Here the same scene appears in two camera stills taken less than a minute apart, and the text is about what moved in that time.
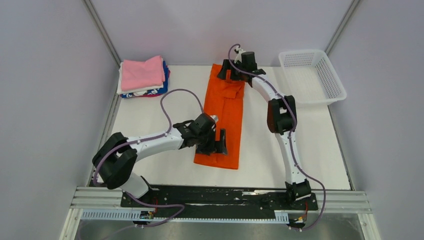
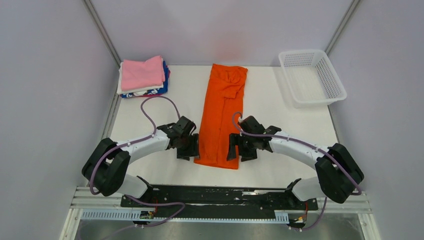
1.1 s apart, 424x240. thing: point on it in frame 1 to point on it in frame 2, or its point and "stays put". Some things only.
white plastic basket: [313, 80] stays put
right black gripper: [227, 66] to [235, 139]
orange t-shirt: [224, 108] stays put
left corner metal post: [102, 31] stays put
